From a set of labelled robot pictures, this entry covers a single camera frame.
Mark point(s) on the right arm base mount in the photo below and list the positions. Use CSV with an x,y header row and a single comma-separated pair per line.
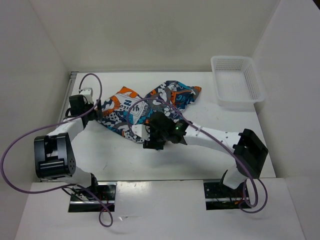
x,y
220,197

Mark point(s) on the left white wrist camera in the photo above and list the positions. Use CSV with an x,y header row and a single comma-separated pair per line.
x,y
87,93

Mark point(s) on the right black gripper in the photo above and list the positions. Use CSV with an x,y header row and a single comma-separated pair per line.
x,y
152,143

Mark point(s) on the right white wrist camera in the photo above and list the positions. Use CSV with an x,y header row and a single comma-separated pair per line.
x,y
142,131

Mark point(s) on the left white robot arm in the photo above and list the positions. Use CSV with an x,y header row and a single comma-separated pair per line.
x,y
53,153

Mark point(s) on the patterned blue orange shorts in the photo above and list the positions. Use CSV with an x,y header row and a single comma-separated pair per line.
x,y
124,106

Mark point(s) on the white plastic basket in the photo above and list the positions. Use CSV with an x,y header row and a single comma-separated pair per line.
x,y
238,84

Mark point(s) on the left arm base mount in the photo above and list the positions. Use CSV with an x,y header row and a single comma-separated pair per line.
x,y
82,202

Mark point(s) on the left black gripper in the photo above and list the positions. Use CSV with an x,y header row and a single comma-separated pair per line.
x,y
96,114

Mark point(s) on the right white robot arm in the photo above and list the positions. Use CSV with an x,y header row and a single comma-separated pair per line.
x,y
248,151

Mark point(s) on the aluminium table edge rail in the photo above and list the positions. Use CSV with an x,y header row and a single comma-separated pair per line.
x,y
58,100

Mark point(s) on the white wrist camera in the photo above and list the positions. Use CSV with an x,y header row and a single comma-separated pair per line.
x,y
87,93
142,131

